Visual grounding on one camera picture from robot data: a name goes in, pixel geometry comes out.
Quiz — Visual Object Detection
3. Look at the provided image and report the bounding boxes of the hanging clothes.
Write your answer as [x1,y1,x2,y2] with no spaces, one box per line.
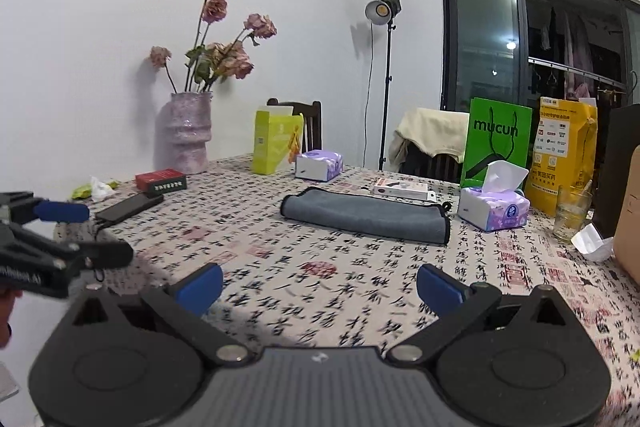
[539,6,597,104]

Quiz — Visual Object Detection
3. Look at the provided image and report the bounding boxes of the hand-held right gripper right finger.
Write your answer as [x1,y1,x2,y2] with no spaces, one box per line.
[389,263,574,366]

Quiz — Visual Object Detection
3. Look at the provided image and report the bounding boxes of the drinking glass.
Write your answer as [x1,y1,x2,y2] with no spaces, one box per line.
[552,185,594,244]

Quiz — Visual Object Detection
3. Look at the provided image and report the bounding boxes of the crumpled white tissue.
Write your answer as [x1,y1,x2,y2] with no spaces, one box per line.
[88,176,116,199]
[571,224,615,263]

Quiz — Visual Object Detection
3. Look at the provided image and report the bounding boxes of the green wrapper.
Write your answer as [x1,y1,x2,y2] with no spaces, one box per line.
[71,181,119,202]

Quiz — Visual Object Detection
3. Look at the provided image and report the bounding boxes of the printed tablecloth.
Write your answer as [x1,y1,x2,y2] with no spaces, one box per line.
[52,152,640,427]

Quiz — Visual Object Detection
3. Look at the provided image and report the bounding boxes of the grey towel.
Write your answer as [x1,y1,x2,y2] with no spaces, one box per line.
[279,186,452,247]

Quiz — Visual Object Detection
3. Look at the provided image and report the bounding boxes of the cream cloth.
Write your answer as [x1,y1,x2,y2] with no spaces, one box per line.
[388,107,471,174]

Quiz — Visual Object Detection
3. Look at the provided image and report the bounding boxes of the pink speckled vase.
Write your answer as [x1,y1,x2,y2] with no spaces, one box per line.
[154,91,215,176]

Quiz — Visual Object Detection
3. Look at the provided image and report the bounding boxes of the flat white box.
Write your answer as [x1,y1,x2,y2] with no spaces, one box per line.
[372,179,435,203]

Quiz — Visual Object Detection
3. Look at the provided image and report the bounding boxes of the purple tissue box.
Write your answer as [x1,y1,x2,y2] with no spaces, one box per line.
[294,150,346,182]

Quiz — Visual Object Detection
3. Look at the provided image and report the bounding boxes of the black box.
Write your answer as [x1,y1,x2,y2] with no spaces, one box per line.
[592,103,640,239]

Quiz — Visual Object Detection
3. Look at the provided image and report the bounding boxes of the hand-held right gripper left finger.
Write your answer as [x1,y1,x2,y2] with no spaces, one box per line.
[70,263,252,368]

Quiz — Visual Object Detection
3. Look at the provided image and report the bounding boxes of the green paper bag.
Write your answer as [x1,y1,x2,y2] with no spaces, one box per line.
[460,97,534,189]

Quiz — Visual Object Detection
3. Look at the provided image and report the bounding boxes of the dried pink flowers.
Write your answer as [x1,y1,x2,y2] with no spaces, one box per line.
[150,0,278,94]

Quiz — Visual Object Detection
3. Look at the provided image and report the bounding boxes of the purple tissue pack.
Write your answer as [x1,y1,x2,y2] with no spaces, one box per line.
[457,160,531,233]

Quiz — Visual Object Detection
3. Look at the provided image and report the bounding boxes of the black phone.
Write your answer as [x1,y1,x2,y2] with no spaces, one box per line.
[94,192,165,223]

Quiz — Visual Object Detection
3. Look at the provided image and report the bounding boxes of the red box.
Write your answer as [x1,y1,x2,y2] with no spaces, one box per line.
[134,168,189,194]

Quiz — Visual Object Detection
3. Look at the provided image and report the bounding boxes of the dark wooden chair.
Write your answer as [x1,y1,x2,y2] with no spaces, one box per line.
[400,141,465,184]
[266,98,323,154]

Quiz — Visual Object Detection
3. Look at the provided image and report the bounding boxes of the brown cardboard box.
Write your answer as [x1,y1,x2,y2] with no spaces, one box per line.
[612,176,640,291]

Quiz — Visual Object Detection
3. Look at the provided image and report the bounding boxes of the yellow paper bag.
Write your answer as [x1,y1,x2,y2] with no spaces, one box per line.
[523,95,599,218]

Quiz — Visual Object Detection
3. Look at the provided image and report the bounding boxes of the studio light on stand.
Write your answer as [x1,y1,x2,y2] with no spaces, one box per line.
[364,0,404,172]

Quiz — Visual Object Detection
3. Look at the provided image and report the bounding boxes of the sliding glass door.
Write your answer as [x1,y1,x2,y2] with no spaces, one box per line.
[439,0,640,120]

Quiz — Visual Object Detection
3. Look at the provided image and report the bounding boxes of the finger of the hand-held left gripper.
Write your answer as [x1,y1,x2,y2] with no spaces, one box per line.
[33,201,91,224]
[79,241,135,272]

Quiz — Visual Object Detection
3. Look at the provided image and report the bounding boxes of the yellow-green paper bag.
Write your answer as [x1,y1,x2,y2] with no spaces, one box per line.
[252,104,305,176]

